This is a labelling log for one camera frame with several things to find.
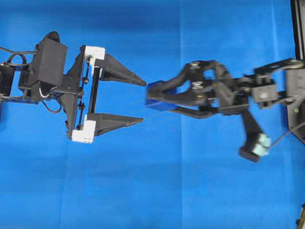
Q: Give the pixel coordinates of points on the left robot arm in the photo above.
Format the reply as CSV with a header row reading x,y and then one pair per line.
x,y
14,88

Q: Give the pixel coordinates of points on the dark object bottom right corner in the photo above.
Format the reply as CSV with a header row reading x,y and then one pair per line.
x,y
300,222

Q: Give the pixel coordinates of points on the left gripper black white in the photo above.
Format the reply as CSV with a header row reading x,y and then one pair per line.
x,y
95,124

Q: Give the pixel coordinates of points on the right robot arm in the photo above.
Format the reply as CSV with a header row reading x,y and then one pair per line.
x,y
260,86

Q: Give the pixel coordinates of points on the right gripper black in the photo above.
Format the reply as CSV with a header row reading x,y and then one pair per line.
x,y
203,98

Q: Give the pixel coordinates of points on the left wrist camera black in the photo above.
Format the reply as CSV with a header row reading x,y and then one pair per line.
x,y
46,69

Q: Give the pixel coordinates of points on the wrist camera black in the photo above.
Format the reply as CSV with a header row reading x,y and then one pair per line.
x,y
257,142
46,69

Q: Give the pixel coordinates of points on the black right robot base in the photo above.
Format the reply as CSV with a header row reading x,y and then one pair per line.
x,y
295,78

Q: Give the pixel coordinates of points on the blue table cloth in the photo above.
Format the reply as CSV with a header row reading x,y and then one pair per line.
x,y
170,171

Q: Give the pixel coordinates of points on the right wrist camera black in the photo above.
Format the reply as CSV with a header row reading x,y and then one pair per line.
x,y
257,142

